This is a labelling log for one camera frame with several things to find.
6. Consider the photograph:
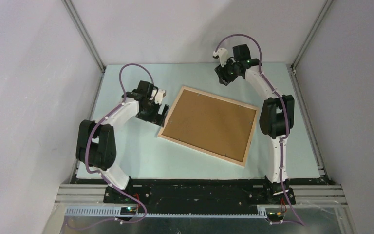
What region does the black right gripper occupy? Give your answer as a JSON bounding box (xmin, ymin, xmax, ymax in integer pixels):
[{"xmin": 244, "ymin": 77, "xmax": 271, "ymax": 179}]
[{"xmin": 214, "ymin": 57, "xmax": 239, "ymax": 86}]

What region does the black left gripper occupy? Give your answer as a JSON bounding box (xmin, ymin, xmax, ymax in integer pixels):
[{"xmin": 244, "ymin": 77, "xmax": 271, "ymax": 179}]
[{"xmin": 136, "ymin": 98, "xmax": 168, "ymax": 127}]

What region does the light wooden picture frame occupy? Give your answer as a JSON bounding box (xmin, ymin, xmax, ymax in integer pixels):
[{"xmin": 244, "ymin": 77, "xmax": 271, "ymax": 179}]
[{"xmin": 157, "ymin": 85, "xmax": 260, "ymax": 168}]

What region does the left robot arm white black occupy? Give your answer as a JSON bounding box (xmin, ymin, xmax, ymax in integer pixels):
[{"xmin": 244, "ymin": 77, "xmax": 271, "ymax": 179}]
[{"xmin": 75, "ymin": 81, "xmax": 169, "ymax": 203}]

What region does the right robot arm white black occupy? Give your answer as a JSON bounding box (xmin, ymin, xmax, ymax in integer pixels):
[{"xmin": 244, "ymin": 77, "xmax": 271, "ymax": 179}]
[{"xmin": 212, "ymin": 44, "xmax": 295, "ymax": 204}]

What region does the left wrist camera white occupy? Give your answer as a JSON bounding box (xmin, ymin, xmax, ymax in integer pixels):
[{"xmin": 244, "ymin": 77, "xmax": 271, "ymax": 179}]
[{"xmin": 153, "ymin": 89, "xmax": 166, "ymax": 105}]

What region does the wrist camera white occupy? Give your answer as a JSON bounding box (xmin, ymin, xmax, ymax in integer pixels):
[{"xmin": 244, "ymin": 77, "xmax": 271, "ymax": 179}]
[
  {"xmin": 212, "ymin": 48, "xmax": 229, "ymax": 67},
  {"xmin": 153, "ymin": 89, "xmax": 166, "ymax": 105}
]

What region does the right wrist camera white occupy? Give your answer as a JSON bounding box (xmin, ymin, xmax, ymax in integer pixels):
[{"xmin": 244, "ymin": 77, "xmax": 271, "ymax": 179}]
[{"xmin": 212, "ymin": 48, "xmax": 229, "ymax": 67}]

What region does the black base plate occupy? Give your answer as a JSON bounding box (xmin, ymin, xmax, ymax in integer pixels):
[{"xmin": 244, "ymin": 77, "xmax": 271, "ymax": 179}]
[{"xmin": 103, "ymin": 179, "xmax": 296, "ymax": 215}]

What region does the right aluminium corner rail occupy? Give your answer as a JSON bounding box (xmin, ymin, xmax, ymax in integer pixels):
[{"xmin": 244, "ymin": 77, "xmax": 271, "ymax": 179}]
[{"xmin": 291, "ymin": 0, "xmax": 335, "ymax": 69}]

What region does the aluminium corner rail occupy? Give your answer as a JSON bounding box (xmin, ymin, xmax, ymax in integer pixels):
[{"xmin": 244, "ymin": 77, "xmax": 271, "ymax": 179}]
[
  {"xmin": 61, "ymin": 0, "xmax": 106, "ymax": 73},
  {"xmin": 291, "ymin": 0, "xmax": 335, "ymax": 69}
]

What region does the left aluminium corner rail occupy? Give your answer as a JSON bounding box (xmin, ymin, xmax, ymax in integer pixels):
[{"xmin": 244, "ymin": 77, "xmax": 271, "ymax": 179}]
[{"xmin": 61, "ymin": 0, "xmax": 106, "ymax": 73}]

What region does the front aluminium rail frame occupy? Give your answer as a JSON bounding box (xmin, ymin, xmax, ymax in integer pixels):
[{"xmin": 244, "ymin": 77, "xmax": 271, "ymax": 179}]
[{"xmin": 43, "ymin": 178, "xmax": 356, "ymax": 234}]

